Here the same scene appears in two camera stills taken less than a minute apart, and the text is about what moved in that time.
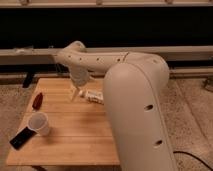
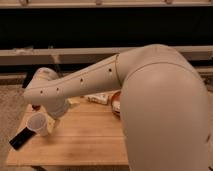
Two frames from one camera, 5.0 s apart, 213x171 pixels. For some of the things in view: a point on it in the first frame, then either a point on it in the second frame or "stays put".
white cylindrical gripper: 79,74 -> 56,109
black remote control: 21,138 stays put
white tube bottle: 95,96 stays put
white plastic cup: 39,122 stays put
